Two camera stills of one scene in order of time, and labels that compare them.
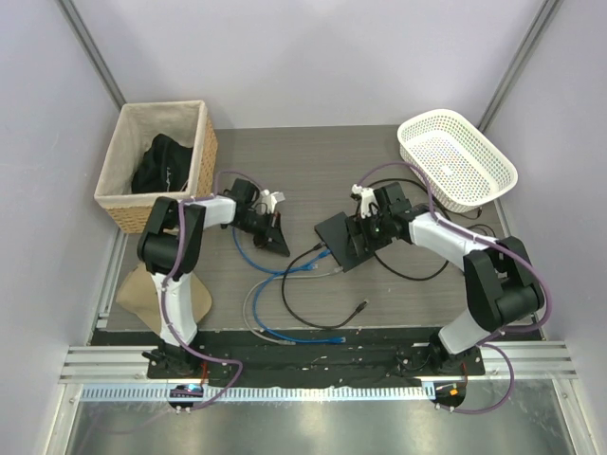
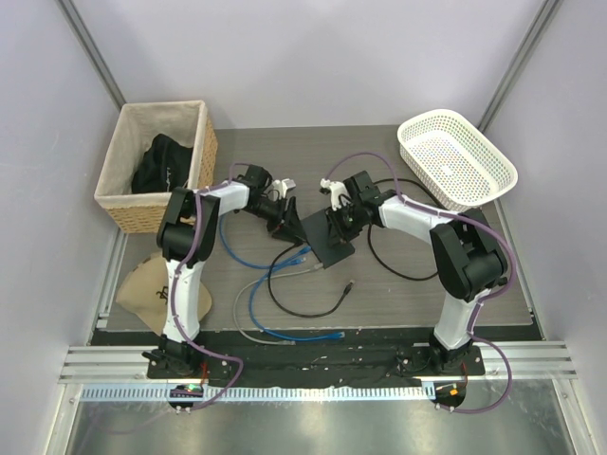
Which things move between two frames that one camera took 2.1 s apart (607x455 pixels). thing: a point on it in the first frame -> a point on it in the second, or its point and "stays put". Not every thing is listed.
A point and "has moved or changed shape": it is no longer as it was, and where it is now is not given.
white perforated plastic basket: x=465 y=169 stays put
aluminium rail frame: x=499 y=362 stays put
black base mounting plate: x=314 y=362 stays put
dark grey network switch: x=334 y=232 has moved or changed shape
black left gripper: x=272 y=238 -> x=291 y=227
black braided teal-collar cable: x=444 y=267 stays put
